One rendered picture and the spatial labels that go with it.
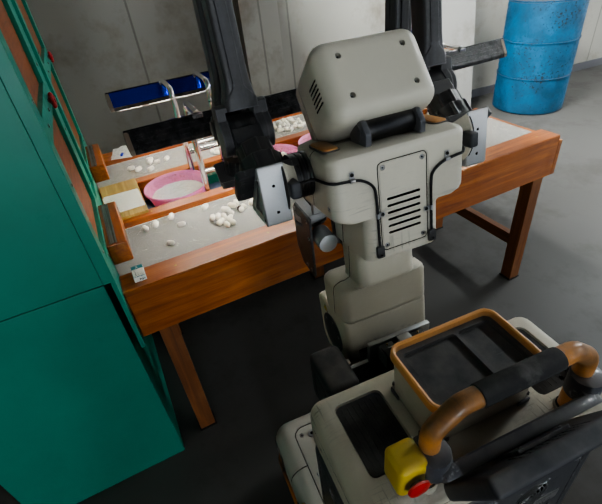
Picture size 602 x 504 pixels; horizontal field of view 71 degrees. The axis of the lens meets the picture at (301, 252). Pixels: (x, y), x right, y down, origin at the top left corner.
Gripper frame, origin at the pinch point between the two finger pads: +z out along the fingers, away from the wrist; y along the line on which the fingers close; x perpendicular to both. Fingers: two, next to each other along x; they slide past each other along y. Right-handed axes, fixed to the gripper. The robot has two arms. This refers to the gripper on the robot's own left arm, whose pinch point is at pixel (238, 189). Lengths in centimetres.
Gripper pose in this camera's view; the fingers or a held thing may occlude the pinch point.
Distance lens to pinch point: 119.3
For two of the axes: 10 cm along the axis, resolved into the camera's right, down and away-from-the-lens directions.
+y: -9.2, 3.1, -2.4
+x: 3.9, 8.3, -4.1
